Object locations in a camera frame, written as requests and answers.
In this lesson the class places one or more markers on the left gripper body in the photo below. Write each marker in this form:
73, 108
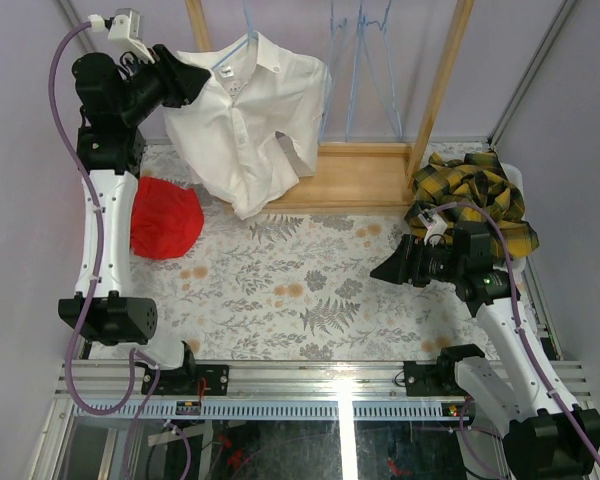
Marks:
166, 77

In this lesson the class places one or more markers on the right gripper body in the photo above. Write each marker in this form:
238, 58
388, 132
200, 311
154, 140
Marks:
429, 264

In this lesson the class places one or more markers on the white shirt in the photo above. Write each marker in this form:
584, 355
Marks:
252, 133

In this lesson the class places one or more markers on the white plastic basket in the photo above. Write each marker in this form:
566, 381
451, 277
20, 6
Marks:
515, 177

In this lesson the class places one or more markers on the yellow plaid shirt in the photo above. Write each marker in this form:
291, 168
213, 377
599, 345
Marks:
478, 178

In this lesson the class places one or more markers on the blue wire hanger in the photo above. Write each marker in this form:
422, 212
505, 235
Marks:
388, 96

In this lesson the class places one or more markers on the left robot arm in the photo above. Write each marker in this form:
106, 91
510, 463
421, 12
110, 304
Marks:
109, 151

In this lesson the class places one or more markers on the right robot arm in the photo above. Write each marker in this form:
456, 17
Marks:
545, 432

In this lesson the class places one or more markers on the wooden clothes rack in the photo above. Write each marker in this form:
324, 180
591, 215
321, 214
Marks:
375, 178

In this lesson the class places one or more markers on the red cloth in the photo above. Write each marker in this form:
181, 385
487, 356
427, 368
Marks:
166, 220

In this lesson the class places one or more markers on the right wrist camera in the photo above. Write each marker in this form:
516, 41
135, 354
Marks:
435, 228

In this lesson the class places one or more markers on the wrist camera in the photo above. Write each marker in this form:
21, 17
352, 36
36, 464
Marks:
125, 30
435, 228

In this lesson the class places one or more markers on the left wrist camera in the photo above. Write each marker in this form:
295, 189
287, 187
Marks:
125, 30

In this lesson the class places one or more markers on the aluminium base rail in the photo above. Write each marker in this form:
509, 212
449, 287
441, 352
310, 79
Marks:
261, 390

